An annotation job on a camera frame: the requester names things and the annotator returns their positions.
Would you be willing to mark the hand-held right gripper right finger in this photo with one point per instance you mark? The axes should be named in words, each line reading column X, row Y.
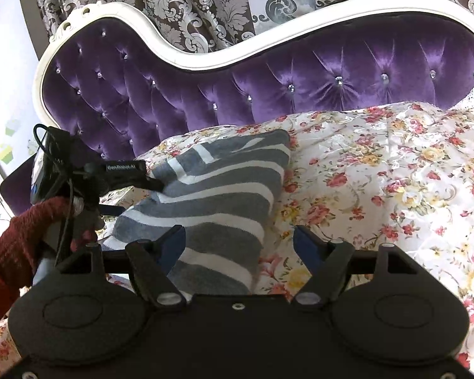
column 306, row 244

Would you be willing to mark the brown damask curtain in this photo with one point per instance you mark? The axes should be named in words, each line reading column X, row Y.
column 142, row 4

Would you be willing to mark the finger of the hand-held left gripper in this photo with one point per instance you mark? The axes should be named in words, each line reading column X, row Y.
column 122, row 169
column 108, row 210

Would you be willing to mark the person's left hand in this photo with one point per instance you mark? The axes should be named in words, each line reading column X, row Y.
column 86, row 237

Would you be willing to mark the floral blanket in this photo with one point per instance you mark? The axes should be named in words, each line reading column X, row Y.
column 379, row 185

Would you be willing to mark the grey white striped sweater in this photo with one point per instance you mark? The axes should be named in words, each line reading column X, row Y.
column 221, row 205

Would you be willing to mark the purple tufted sofa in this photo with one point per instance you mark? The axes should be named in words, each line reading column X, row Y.
column 300, row 79

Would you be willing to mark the grey damask sheer curtain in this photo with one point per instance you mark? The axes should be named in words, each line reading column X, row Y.
column 280, row 0

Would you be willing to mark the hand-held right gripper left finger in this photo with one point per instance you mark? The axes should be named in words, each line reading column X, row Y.
column 172, row 244

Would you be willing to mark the green cupcake wall sticker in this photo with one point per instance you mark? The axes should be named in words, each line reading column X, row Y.
column 7, row 153
column 12, row 126
column 32, row 148

